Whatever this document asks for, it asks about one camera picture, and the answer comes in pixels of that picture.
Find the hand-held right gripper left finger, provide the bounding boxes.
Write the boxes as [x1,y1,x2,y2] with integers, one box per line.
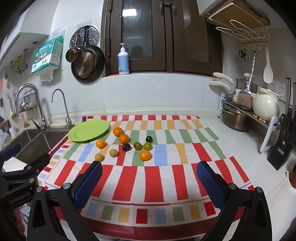
[27,160,103,241]

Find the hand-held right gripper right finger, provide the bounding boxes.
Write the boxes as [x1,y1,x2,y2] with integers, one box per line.
[196,160,272,241]

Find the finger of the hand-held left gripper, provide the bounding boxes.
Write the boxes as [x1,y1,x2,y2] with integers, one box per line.
[0,143,21,163]
[24,152,51,176]

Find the green plate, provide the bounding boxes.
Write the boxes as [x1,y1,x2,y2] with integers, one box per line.
[68,120,110,142]

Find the steel sink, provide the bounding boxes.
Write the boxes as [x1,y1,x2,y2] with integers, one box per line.
[0,128,67,167]

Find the large steel spring faucet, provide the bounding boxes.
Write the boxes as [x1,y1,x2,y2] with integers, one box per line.
[14,83,50,130]

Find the striped colourful cloth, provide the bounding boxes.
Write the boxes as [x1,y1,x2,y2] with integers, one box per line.
[37,115,255,234]

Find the slim steel faucet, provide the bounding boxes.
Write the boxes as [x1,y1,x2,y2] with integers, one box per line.
[51,89,74,129]

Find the large steel pot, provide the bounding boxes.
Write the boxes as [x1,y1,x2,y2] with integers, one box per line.
[222,105,252,132]

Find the white dish rack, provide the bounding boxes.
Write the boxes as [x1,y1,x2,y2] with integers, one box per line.
[217,92,281,153]

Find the black knife block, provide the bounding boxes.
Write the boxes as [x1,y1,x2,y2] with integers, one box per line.
[267,113,296,171]

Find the metal skimmer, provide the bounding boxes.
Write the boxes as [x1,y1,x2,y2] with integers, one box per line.
[236,52,257,109]

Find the cream ceramic pot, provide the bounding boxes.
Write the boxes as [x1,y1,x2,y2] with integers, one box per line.
[252,89,284,121]

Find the green white plastic pack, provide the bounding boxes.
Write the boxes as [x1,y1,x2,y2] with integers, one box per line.
[31,35,64,81]

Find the small steel pot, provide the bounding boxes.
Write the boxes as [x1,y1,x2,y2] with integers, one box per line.
[236,78,258,93]

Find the black frying pan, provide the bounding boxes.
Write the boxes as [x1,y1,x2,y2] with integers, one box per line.
[71,26,105,84]

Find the white rice paddle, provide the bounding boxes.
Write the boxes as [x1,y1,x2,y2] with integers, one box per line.
[263,48,274,84]

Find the white blue pump bottle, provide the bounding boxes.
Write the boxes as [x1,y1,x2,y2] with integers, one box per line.
[117,43,130,75]

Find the black hanging scissors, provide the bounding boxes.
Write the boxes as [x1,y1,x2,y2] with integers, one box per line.
[238,48,247,64]

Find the round metal steamer rack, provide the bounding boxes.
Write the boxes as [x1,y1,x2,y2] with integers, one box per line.
[69,25,100,49]

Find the dark wooden window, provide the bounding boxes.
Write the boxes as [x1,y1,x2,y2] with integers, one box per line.
[101,0,223,77]

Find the wooden cutting board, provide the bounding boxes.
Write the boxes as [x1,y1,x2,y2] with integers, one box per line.
[206,0,271,29]

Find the black wire basket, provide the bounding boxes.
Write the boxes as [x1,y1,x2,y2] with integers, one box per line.
[17,91,38,113]

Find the brass wall hooks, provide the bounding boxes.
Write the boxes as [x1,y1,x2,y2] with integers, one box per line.
[9,49,29,75]

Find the cream pan handle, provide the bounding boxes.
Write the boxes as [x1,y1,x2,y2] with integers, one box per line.
[213,72,234,85]
[209,80,232,92]

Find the grey knife handle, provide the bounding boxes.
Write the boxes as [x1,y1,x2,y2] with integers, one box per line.
[285,77,292,116]

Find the white wall outlet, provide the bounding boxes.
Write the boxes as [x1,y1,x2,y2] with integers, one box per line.
[268,81,287,95]

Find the white wall cabinet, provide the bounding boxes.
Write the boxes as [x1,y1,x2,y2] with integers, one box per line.
[0,9,51,67]

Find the white wire wall rack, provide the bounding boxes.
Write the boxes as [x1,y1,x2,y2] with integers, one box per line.
[216,20,271,50]

